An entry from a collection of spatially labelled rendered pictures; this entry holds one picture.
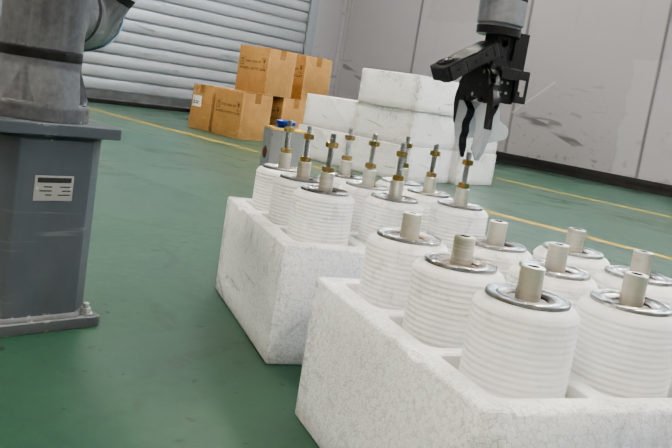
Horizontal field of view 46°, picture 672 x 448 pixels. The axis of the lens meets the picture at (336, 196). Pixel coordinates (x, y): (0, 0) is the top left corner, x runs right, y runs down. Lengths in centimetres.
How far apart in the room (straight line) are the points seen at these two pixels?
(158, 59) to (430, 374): 643
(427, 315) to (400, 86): 332
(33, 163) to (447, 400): 70
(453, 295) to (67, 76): 66
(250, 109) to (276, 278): 400
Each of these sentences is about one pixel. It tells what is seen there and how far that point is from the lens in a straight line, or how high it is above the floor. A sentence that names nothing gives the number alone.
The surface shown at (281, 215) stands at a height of 19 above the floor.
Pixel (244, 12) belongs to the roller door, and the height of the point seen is 97.
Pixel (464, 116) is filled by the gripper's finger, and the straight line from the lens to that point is 131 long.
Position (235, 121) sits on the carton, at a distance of 512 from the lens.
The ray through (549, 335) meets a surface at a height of 23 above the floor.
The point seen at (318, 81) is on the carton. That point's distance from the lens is 552.
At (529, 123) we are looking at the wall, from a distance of 706.
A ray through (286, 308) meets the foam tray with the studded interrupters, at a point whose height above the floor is 9.
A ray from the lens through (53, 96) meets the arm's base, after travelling 118.
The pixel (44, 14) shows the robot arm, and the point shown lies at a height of 45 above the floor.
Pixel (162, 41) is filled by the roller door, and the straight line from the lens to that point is 706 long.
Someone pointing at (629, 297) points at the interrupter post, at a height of 26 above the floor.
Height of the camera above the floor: 41
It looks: 8 degrees down
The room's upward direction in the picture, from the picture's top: 9 degrees clockwise
